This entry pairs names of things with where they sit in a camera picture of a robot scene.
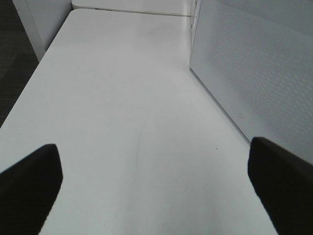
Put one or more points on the white microwave door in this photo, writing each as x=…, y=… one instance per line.
x=256, y=58

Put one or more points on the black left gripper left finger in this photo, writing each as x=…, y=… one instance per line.
x=28, y=190

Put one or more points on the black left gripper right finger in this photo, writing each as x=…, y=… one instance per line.
x=284, y=184

